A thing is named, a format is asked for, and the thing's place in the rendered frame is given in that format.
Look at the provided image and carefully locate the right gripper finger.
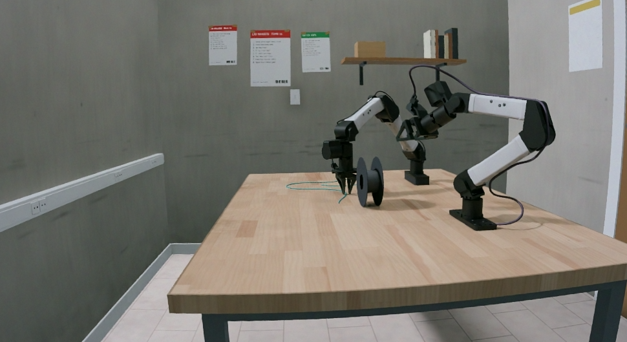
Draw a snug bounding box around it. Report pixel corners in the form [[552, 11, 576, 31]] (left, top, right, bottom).
[[346, 177, 356, 194], [335, 176, 346, 194]]

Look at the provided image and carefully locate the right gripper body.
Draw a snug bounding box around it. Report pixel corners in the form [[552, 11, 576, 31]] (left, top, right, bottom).
[[331, 156, 357, 178]]

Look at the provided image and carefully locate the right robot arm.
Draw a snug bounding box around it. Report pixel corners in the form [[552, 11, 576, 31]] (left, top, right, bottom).
[[322, 95, 429, 179]]

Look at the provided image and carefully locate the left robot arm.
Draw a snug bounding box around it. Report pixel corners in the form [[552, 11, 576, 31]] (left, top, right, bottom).
[[424, 81, 556, 230]]

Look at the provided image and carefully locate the black cable reel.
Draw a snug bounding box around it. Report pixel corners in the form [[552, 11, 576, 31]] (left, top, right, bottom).
[[356, 157, 384, 207]]

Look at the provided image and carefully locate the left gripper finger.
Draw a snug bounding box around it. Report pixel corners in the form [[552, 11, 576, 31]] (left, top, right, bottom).
[[414, 134, 435, 140], [396, 121, 415, 142]]

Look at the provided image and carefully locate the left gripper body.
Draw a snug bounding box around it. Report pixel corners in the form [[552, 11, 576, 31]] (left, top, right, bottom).
[[404, 97, 443, 138]]

